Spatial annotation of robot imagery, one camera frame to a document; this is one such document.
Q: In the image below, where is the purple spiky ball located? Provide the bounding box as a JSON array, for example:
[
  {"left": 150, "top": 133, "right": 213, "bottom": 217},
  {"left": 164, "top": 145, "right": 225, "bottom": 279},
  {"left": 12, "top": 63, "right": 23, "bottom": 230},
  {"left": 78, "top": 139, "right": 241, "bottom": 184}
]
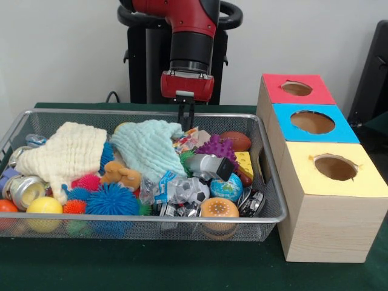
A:
[{"left": 195, "top": 134, "right": 240, "bottom": 166}]

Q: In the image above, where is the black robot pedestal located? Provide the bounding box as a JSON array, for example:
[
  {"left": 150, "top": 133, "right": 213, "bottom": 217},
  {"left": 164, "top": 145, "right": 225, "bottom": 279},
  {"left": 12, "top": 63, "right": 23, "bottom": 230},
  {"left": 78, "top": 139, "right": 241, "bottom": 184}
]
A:
[{"left": 117, "top": 0, "right": 244, "bottom": 105}]

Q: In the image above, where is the dark green table cloth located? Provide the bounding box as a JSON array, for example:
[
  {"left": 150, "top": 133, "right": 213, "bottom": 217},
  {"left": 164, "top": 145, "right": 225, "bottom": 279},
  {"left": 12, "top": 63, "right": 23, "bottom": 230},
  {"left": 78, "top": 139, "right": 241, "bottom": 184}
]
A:
[
  {"left": 0, "top": 102, "right": 388, "bottom": 291},
  {"left": 363, "top": 112, "right": 388, "bottom": 130}
]

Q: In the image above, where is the orange smooth ball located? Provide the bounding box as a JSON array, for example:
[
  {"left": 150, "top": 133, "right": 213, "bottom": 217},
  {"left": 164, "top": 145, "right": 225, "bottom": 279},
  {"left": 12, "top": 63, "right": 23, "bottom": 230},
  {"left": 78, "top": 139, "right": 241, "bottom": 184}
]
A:
[{"left": 0, "top": 199, "right": 19, "bottom": 230}]

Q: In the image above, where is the light blue muslin cloth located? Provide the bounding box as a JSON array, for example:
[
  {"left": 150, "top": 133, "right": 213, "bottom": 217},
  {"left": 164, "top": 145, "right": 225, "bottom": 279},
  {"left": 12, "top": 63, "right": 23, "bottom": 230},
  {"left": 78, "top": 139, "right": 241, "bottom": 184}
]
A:
[{"left": 109, "top": 119, "right": 189, "bottom": 179}]

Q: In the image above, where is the multicoloured knotted cloth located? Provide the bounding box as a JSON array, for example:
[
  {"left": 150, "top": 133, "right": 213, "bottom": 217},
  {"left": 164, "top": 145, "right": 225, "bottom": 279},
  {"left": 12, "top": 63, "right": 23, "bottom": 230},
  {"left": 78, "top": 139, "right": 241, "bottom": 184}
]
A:
[{"left": 172, "top": 127, "right": 199, "bottom": 152}]

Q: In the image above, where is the large blue spiky ball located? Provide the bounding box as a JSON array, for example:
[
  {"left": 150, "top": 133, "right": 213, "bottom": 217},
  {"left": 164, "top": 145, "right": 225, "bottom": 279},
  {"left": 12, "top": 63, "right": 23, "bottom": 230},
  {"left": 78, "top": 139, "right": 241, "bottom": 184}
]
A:
[{"left": 85, "top": 182, "right": 140, "bottom": 216}]

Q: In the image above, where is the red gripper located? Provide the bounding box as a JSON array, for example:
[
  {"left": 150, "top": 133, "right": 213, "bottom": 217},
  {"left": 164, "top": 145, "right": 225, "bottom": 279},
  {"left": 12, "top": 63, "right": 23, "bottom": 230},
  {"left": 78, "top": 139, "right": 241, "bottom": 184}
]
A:
[{"left": 160, "top": 70, "right": 215, "bottom": 131}]

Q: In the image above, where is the yellow cheese toy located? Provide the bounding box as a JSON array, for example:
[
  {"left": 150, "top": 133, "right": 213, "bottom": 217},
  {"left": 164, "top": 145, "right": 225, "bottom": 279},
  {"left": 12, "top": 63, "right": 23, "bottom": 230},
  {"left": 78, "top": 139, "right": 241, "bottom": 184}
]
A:
[{"left": 235, "top": 150, "right": 255, "bottom": 182}]

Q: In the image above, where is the cream muslin cloth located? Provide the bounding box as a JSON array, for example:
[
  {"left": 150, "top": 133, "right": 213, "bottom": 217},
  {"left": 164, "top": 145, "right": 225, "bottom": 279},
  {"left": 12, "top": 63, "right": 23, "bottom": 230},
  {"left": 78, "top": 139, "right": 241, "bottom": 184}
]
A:
[{"left": 14, "top": 121, "right": 109, "bottom": 206}]

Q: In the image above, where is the blue globe ball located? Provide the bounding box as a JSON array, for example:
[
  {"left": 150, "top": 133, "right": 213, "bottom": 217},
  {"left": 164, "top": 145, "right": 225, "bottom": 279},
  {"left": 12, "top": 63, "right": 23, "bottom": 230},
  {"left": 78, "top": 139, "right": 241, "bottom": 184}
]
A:
[{"left": 210, "top": 172, "right": 244, "bottom": 202}]

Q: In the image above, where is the wooden box with three holes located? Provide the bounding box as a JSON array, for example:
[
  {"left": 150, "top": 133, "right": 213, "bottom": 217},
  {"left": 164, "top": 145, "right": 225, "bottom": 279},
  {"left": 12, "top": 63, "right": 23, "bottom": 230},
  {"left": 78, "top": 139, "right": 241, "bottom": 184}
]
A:
[{"left": 256, "top": 73, "right": 388, "bottom": 263}]

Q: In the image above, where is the shallow metal mesh bin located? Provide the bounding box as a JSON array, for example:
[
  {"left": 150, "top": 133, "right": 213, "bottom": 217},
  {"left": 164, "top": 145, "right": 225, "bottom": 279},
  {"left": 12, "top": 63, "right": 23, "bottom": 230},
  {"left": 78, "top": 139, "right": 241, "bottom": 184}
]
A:
[{"left": 0, "top": 108, "right": 288, "bottom": 243}]

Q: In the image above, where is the yellow smooth ball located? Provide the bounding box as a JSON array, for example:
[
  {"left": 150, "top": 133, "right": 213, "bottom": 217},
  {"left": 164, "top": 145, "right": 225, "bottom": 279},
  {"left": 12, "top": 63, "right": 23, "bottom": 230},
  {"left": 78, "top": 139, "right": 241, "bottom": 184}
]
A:
[{"left": 26, "top": 196, "right": 64, "bottom": 233}]

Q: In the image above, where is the toy burger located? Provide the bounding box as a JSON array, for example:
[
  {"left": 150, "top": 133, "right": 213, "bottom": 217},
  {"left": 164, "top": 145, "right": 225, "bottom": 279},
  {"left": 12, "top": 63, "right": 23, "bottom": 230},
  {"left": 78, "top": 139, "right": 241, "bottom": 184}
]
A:
[{"left": 200, "top": 196, "right": 240, "bottom": 240}]

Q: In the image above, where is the brown toy football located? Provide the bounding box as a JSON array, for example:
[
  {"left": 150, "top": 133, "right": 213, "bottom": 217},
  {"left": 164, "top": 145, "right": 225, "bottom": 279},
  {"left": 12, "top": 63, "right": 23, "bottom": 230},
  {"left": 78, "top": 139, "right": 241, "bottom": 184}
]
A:
[{"left": 218, "top": 130, "right": 252, "bottom": 152}]

